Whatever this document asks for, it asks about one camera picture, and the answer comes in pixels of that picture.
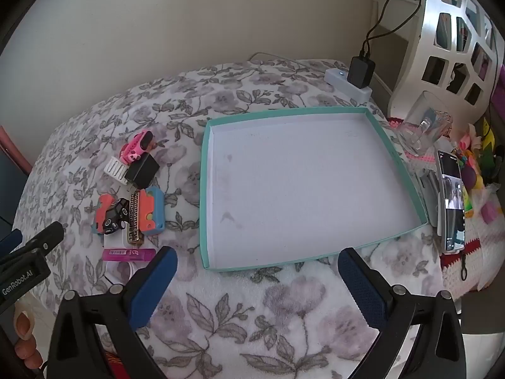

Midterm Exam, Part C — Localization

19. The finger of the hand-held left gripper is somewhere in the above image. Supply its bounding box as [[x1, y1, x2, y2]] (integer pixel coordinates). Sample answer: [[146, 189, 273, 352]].
[[0, 221, 66, 268], [0, 228, 23, 259]]

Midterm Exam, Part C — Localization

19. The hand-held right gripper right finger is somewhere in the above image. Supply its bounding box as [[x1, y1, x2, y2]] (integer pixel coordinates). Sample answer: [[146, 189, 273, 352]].
[[338, 247, 474, 379]]

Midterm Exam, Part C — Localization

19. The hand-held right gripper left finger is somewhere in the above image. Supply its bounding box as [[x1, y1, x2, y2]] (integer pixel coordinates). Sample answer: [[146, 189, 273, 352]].
[[47, 246, 178, 379]]

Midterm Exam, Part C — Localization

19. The white wrist band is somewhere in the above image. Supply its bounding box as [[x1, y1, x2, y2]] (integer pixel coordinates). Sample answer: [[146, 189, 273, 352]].
[[103, 261, 143, 287]]

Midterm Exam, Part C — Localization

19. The magenta tube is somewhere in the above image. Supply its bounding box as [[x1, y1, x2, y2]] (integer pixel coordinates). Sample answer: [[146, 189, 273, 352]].
[[103, 247, 155, 262]]

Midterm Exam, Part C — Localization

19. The white rectangular block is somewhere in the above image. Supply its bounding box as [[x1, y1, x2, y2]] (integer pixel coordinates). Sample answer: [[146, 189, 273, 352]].
[[103, 232, 129, 250]]

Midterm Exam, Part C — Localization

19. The greek-key patterned lighter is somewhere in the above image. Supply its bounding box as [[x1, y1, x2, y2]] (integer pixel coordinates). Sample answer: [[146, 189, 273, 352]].
[[125, 189, 145, 245]]

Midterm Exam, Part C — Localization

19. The black toy car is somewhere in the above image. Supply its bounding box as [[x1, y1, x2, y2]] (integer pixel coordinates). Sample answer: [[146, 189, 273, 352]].
[[102, 197, 131, 234]]

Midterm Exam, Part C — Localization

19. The white claw hair clip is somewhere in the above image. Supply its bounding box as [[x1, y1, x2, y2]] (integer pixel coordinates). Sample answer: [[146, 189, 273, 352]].
[[103, 156, 128, 182]]

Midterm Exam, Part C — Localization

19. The teal cardboard box tray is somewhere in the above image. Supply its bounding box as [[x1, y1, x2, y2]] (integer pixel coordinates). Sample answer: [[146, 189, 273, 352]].
[[199, 106, 430, 272]]

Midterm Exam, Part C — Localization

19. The black charger plug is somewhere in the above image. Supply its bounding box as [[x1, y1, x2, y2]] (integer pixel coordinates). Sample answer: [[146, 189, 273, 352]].
[[124, 153, 160, 190]]

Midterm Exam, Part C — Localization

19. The pink wrist watch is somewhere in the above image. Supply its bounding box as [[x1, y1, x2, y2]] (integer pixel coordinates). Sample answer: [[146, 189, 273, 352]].
[[120, 129, 155, 164]]

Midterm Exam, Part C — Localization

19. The person's left hand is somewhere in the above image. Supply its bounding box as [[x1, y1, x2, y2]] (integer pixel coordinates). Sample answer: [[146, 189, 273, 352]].
[[12, 308, 46, 370]]

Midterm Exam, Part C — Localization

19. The dark blue panel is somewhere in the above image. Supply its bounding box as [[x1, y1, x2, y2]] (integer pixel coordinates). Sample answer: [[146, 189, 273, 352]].
[[0, 142, 29, 226]]

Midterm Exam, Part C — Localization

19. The floral blanket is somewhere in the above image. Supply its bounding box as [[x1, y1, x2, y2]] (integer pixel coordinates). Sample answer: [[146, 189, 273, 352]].
[[24, 58, 446, 379]]

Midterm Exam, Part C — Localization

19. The red printed cloth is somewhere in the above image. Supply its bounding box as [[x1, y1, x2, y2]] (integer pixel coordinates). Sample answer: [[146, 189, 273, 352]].
[[100, 345, 133, 379]]

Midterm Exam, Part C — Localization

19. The grey phone stand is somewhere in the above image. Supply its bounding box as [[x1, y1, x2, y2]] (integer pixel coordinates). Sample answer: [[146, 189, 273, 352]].
[[417, 168, 444, 227]]

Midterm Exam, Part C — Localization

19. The smartphone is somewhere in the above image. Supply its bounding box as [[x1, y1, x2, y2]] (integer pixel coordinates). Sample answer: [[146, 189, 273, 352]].
[[436, 149, 467, 254]]

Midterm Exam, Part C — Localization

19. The pile of colourful small toys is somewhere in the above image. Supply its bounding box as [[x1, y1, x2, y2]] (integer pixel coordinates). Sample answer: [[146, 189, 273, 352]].
[[454, 120, 505, 222]]

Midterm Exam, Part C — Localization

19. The clear glass mug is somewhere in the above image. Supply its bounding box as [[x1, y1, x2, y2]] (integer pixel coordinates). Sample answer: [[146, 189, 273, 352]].
[[396, 91, 453, 157]]

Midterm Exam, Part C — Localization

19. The white power strip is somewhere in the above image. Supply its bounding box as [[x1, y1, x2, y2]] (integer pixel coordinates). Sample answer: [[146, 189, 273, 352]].
[[324, 67, 373, 105]]

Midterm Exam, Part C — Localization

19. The white cutout chair back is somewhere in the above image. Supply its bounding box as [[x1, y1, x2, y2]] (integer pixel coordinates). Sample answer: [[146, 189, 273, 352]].
[[387, 0, 505, 121]]

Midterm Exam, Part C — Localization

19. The beige rubber ring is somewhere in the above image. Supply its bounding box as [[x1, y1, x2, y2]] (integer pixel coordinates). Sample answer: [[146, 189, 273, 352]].
[[14, 295, 41, 341]]

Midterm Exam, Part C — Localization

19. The pink frame edge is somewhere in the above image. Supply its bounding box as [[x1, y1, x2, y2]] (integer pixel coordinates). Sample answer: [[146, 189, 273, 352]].
[[0, 125, 34, 177]]

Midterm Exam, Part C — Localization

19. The black lanyard strap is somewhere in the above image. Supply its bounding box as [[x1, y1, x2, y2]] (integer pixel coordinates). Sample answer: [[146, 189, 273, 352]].
[[458, 250, 472, 283]]

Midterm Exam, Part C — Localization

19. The black cable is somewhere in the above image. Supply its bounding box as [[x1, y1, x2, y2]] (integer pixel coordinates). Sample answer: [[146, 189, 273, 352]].
[[361, 0, 424, 58], [366, 0, 425, 58]]

